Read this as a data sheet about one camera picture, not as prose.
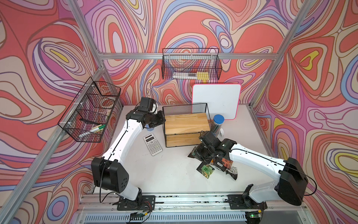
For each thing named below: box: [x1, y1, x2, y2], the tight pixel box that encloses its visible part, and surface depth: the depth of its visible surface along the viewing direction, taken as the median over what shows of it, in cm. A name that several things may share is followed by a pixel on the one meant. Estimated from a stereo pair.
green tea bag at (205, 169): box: [196, 161, 215, 179], surface depth 86 cm
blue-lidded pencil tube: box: [210, 114, 226, 138], surface depth 88 cm
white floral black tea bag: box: [225, 166, 238, 181], surface depth 84 cm
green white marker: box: [78, 124, 106, 138], surface depth 73 cm
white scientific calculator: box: [142, 133, 163, 157], surface depth 97 cm
